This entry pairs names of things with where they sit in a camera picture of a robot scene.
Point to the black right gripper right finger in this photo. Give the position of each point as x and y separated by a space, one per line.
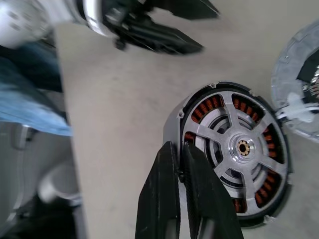
207 211

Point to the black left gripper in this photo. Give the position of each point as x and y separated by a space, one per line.
124 17

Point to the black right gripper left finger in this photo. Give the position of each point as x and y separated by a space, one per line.
159 204

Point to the silver spoked rotor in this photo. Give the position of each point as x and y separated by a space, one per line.
251 159

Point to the grey motor housing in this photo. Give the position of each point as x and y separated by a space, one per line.
172 124

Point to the person's blue jeans leg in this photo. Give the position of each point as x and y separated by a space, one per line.
30 99

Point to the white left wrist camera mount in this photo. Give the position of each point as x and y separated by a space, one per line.
96 22

